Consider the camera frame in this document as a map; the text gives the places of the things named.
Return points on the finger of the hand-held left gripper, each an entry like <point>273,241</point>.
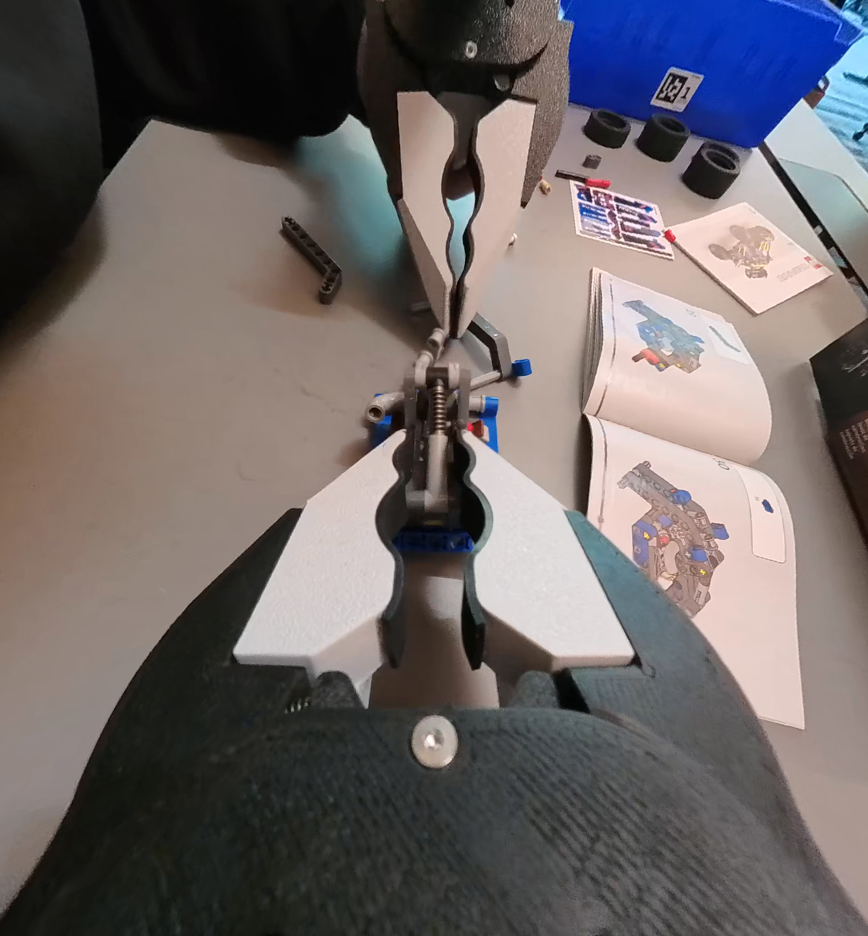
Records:
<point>507,175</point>
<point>423,168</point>

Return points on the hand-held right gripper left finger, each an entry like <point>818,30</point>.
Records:
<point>317,585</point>

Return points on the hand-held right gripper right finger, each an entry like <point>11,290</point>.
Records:
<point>544,585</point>

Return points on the lego chassis assembly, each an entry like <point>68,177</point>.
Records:
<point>434,475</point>

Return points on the red axle with grey connectors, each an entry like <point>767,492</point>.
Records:
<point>436,338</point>

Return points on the person's left forearm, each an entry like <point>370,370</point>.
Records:
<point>222,66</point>

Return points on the black lego tire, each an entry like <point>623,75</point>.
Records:
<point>712,169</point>
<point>608,128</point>
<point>664,137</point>

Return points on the dark grey angled lego beam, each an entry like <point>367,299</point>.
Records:
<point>309,259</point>

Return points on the lego set box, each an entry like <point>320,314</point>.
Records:
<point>865,439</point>

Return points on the black axle with red end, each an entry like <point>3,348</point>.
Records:
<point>580,176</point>

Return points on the sticker sheet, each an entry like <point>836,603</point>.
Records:
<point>620,219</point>

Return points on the blue storage bin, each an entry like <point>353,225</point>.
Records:
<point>697,51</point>

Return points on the small closed instruction booklet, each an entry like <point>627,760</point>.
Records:
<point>756,256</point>

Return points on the person's black top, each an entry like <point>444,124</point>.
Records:
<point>10,183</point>

